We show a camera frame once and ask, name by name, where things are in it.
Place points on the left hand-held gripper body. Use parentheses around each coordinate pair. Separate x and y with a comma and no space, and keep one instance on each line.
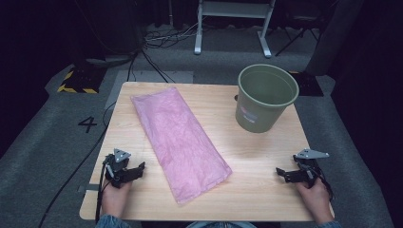
(118,169)

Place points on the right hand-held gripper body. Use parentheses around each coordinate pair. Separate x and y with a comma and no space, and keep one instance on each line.
(309,172)

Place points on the pink plastic bag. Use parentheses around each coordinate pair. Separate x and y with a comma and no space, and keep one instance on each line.
(179,144)

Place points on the green plastic bin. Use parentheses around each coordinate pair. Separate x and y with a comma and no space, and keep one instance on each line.
(263,101)

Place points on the person's right hand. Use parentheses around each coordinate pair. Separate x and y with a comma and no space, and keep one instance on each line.
(315,201)

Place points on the person's left hand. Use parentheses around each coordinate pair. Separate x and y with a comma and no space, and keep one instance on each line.
(114,201)

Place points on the grey tape strip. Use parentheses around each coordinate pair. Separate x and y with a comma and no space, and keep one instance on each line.
(87,188)

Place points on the black yellow striped base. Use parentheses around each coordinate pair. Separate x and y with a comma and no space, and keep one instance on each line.
(309,85)
(80,79)

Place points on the dark round table grommet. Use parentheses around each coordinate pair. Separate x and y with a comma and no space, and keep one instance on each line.
(236,97)

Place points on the black tripod stand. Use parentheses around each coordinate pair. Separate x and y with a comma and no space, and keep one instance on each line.
(296,38)

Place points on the dark equipment stand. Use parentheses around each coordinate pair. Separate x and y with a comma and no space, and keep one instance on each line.
(107,31)

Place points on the grey curtain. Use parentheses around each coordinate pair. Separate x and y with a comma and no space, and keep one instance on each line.
(335,34)

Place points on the white metal stand frame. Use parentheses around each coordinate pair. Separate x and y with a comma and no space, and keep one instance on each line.
(233,9)

